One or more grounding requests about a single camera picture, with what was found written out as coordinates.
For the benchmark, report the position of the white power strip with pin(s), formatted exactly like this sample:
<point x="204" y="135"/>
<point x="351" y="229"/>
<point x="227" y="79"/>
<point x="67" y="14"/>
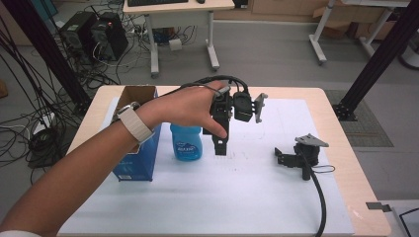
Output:
<point x="42" y="122"/>

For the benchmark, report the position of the wristwatch with beige band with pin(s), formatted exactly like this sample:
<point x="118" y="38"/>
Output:
<point x="135" y="123"/>

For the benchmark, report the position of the white table mat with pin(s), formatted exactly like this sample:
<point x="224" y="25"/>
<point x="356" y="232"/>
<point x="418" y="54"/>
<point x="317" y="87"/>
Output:
<point x="210" y="197"/>

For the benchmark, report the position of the brown cardboard boxes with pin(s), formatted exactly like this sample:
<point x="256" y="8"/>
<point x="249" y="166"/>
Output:
<point x="283" y="8"/>

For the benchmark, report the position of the grey floor mat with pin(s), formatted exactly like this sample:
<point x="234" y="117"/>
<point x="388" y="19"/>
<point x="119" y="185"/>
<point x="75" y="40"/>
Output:
<point x="365" y="128"/>

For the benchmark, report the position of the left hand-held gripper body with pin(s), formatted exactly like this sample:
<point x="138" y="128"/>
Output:
<point x="243" y="107"/>

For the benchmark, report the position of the black keyboard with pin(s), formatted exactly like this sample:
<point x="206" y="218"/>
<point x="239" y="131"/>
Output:
<point x="158" y="2"/>

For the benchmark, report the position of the black computer tower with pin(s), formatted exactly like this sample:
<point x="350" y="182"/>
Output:
<point x="77" y="34"/>
<point x="110" y="38"/>

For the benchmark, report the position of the white side table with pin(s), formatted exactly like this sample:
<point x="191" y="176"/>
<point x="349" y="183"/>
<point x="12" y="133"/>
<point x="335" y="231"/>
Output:
<point x="406" y="219"/>

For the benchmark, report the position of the white sleeve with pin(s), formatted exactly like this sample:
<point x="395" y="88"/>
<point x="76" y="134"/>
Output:
<point x="16" y="234"/>

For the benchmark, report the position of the grey metal bracket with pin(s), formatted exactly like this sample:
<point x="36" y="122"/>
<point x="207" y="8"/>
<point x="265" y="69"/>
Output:
<point x="378" y="207"/>

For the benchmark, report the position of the person's left hand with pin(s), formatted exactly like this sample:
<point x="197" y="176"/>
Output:
<point x="184" y="107"/>

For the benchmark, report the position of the black metal stand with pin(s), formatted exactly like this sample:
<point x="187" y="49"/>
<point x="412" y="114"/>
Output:
<point x="49" y="49"/>
<point x="378" y="62"/>

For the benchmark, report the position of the white table frame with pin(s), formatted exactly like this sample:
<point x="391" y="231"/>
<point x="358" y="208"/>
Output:
<point x="319" y="42"/>

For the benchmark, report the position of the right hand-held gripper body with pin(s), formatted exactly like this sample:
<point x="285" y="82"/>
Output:
<point x="308" y="153"/>

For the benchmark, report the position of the small white box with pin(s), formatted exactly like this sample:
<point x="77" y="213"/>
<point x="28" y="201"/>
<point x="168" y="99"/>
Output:
<point x="175" y="44"/>

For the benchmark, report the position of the black computer mouse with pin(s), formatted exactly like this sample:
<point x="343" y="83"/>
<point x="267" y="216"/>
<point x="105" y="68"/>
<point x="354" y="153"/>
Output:
<point x="200" y="1"/>

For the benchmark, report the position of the beige desk with white legs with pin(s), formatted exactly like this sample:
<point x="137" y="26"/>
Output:
<point x="178" y="9"/>

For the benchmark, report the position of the blue cardboard box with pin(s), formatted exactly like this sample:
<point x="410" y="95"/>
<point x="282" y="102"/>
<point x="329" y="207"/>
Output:
<point x="138" y="163"/>

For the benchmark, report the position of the blue plastic bottle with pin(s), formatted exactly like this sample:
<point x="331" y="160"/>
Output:
<point x="186" y="144"/>

